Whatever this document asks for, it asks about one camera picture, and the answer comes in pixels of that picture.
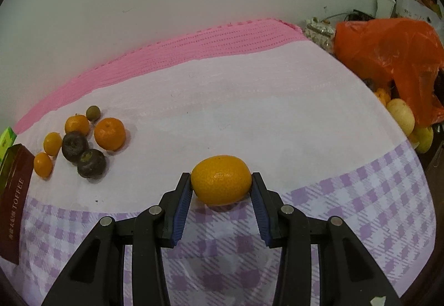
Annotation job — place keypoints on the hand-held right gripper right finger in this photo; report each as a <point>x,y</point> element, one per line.
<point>260,210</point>

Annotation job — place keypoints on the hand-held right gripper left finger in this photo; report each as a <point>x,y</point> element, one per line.
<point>183,208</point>

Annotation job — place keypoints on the orange kumquat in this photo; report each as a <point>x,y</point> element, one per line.
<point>221,180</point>
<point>43,164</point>
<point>52,143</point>

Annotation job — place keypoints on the large orange mandarin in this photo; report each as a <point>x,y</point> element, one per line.
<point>110,133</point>

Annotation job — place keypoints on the dark red candy box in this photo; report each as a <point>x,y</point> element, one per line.
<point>15,205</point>

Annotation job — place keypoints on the dark purple passion fruit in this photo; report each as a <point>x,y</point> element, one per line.
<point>91,163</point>
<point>73,147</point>

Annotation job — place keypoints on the pink purple checked cloth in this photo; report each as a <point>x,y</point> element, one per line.
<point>242,101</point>

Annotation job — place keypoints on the green-brown longan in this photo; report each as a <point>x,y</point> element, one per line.
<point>93,112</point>

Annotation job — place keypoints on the small orange mandarin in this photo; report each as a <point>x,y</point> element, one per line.
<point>77,124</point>

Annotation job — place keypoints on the small orange fruit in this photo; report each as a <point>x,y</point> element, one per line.
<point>383,96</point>

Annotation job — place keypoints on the yellow apple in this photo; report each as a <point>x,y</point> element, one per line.
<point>401,115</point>

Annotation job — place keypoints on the yellow-green apple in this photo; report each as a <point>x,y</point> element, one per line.
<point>424,138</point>

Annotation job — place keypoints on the green carton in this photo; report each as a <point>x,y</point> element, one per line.
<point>6,137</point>

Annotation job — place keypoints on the orange plastic bag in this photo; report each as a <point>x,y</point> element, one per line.
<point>399,49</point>

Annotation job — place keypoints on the white paper cup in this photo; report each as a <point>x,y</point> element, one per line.
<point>385,4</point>

